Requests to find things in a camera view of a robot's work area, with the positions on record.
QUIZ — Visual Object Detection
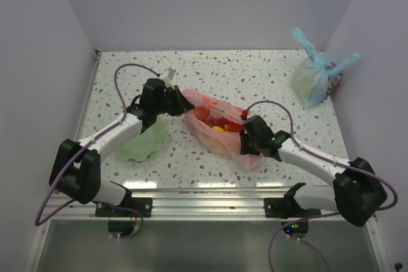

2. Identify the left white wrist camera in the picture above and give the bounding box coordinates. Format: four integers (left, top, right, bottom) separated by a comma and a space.
159, 68, 176, 88

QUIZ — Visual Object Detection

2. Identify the black base bracket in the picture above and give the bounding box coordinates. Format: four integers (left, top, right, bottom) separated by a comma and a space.
94, 180, 152, 218
263, 183, 307, 219

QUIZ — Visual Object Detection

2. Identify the blue knotted plastic bag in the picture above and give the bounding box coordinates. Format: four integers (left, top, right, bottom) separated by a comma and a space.
291, 27, 360, 107

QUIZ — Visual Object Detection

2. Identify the right black base bracket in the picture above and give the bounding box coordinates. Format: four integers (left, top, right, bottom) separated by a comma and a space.
263, 183, 307, 219

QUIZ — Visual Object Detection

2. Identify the aluminium mounting rail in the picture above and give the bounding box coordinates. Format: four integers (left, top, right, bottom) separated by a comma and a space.
41, 186, 336, 221

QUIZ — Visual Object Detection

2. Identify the green plastic plate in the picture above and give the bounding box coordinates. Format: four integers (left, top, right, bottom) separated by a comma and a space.
115, 118, 167, 162

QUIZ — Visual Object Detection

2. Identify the pink plastic bag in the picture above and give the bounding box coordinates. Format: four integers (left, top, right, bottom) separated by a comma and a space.
183, 89, 262, 171

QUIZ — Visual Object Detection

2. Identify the left black base bracket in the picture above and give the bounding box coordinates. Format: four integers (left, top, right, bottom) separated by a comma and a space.
94, 180, 152, 218

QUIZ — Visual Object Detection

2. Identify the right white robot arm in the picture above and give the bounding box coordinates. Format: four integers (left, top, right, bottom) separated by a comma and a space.
240, 115, 388, 227

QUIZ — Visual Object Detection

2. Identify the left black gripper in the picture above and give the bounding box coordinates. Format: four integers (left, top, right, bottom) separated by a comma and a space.
154, 85, 194, 117

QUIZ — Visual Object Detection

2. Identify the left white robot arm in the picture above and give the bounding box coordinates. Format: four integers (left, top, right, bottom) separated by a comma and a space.
49, 78, 194, 217

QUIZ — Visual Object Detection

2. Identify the orange fruit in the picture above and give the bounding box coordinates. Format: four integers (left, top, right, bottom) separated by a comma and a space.
212, 126, 226, 133

